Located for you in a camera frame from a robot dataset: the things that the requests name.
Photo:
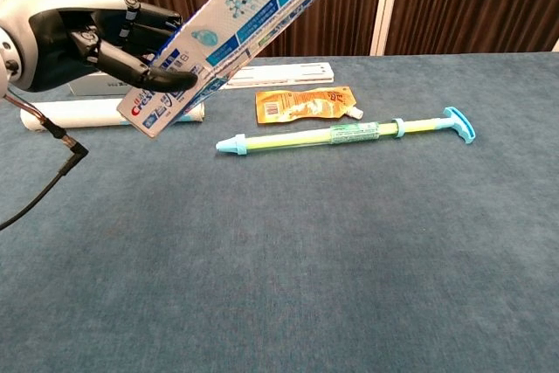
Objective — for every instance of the white screen frame post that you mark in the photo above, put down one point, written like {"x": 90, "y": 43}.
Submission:
{"x": 386, "y": 6}
{"x": 556, "y": 46}

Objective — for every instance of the white folding plastic stand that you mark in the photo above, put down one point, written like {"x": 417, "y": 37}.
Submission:
{"x": 297, "y": 72}

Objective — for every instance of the orange spout pouch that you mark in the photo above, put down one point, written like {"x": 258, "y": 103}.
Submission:
{"x": 301, "y": 104}

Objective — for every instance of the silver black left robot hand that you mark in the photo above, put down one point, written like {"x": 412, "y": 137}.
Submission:
{"x": 52, "y": 32}

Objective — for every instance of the white plastic wrap roll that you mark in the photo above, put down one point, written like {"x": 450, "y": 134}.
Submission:
{"x": 78, "y": 115}

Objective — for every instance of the teal felt table cover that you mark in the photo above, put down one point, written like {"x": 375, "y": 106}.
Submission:
{"x": 305, "y": 303}

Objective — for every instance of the blue white toothpaste box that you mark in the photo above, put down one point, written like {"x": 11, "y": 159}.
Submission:
{"x": 227, "y": 28}

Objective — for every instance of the blue green toy pump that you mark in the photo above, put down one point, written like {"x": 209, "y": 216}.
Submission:
{"x": 349, "y": 133}

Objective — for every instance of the grey open cardboard box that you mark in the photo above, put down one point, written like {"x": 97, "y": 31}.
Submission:
{"x": 100, "y": 87}

